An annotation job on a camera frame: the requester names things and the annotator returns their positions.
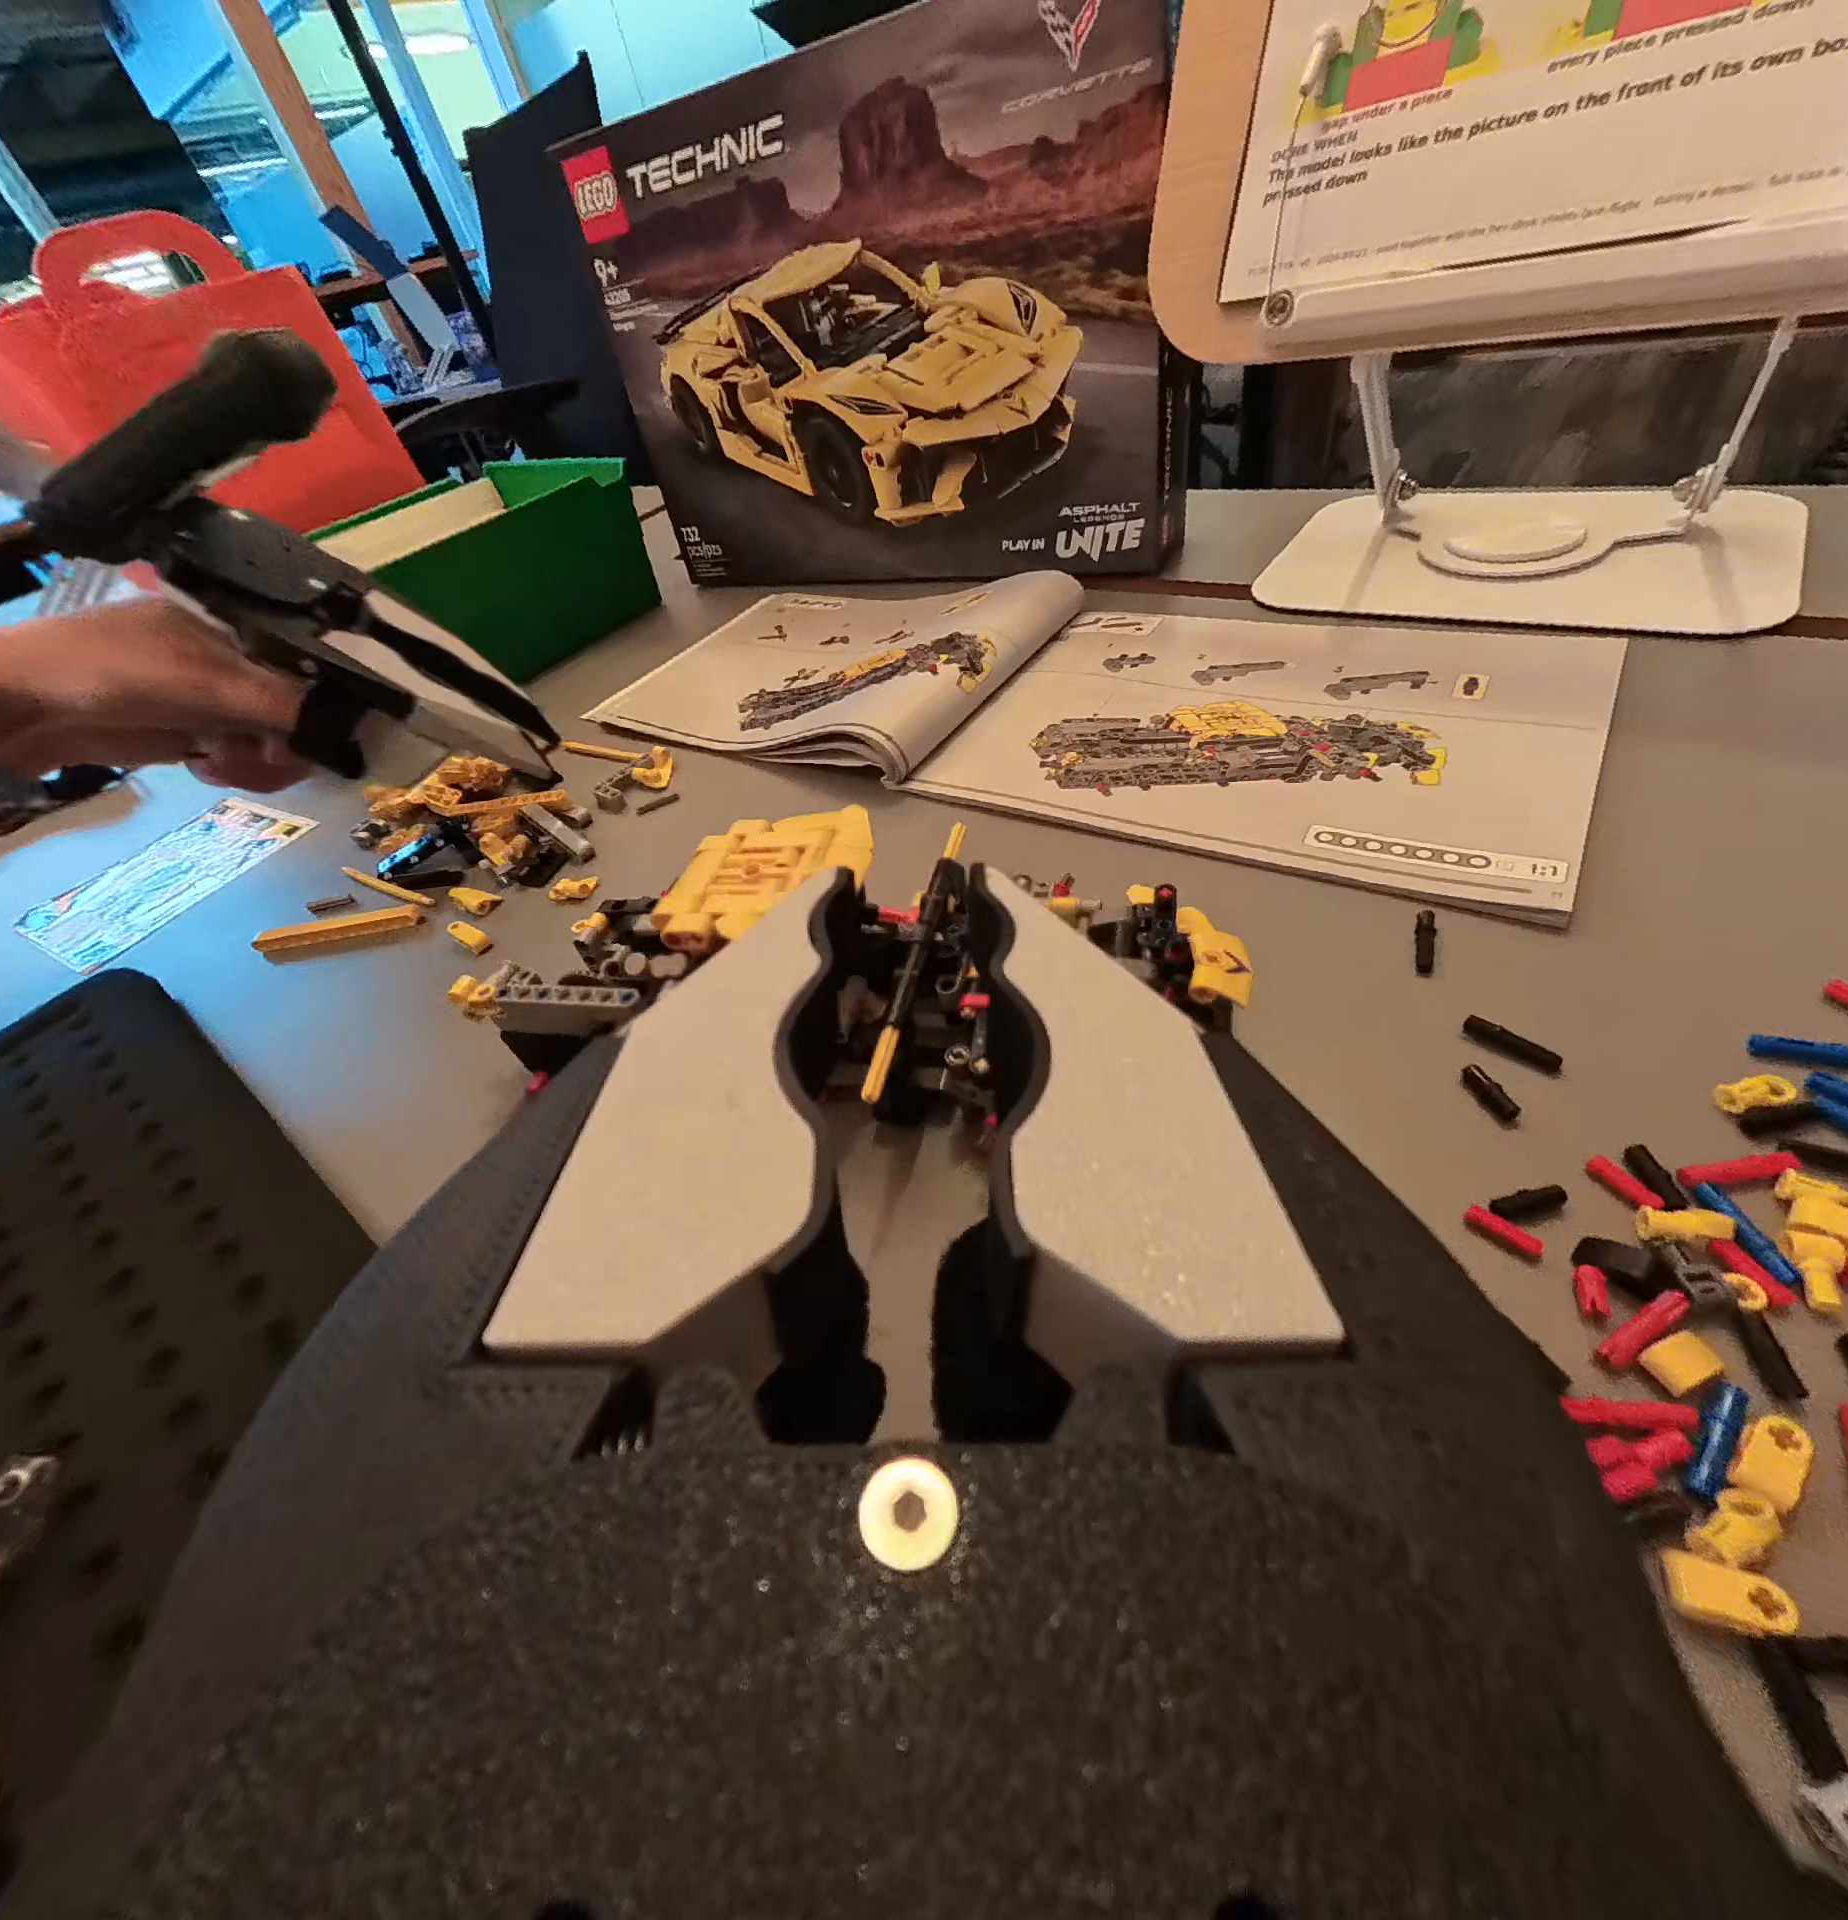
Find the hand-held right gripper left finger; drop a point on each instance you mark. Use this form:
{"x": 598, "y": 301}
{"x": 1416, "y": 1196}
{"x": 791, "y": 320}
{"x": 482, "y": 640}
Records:
{"x": 653, "y": 1185}

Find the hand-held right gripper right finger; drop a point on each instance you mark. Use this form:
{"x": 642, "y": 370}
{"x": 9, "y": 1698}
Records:
{"x": 1163, "y": 1185}

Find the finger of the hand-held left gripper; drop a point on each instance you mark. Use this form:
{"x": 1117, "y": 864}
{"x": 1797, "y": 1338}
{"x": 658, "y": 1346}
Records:
{"x": 445, "y": 653}
{"x": 482, "y": 743}

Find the pile of yellow bricks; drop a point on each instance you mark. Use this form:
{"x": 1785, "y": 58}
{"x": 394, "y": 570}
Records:
{"x": 473, "y": 810}

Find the yellow black brick car model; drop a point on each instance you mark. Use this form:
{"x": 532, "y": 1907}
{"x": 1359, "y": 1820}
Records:
{"x": 760, "y": 869}

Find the grey desk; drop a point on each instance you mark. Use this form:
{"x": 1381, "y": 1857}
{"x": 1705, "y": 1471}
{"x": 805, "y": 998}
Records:
{"x": 1690, "y": 900}

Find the person's left hand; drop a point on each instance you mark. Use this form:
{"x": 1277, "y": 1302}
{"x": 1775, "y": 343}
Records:
{"x": 115, "y": 690}

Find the red felt bag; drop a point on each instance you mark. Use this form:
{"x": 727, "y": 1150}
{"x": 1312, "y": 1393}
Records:
{"x": 265, "y": 388}

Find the green plastic bin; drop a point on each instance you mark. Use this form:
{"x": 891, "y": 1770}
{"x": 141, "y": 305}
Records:
{"x": 548, "y": 586}

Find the white paper stack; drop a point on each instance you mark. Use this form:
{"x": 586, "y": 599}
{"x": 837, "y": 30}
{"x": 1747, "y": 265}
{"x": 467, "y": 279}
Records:
{"x": 415, "y": 526}

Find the colourful sticker sheet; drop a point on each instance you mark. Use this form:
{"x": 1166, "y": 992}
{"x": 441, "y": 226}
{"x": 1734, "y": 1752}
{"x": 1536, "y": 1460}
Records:
{"x": 161, "y": 884}

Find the black office chair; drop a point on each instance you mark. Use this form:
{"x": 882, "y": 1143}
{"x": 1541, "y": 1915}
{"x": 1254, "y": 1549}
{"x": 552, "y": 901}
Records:
{"x": 548, "y": 269}

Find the open instruction booklet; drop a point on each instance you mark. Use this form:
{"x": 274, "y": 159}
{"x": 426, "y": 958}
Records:
{"x": 1314, "y": 794}

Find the toy car set box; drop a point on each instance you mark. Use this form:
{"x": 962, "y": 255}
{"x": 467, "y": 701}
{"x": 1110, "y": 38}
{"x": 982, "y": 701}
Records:
{"x": 896, "y": 299}

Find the pile of small coloured pins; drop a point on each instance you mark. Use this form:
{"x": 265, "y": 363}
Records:
{"x": 1734, "y": 1276}

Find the printed instruction sheet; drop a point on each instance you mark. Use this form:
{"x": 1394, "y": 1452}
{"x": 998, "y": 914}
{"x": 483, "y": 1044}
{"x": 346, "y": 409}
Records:
{"x": 1541, "y": 150}

